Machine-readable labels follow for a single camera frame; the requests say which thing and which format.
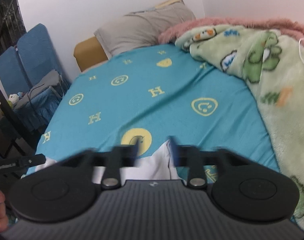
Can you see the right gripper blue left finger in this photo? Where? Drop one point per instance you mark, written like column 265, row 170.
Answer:
column 119, row 157

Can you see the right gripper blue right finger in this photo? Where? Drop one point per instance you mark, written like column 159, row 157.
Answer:
column 189, row 156

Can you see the white t-shirt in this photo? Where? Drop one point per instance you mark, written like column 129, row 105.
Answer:
column 158, row 166

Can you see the person's left hand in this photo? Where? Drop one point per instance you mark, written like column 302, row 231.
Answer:
column 4, row 221

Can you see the turquoise patterned bed sheet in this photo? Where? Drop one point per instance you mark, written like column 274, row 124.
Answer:
column 150, row 94

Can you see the black table leg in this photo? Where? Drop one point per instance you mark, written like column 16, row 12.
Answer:
column 31, row 138

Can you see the green plush toy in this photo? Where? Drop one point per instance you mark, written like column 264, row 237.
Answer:
column 14, row 99

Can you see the blue covered chair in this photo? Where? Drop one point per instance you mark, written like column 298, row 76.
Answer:
column 12, row 73
column 38, row 57

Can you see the grey cloth on chair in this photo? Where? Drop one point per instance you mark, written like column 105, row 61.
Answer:
column 50, row 81

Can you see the mustard yellow headboard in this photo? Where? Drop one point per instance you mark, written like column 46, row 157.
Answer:
column 89, row 53

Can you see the green cartoon fleece blanket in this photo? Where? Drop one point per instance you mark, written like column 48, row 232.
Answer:
column 272, row 66

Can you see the grey pillow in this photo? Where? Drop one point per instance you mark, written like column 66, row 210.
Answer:
column 140, row 29

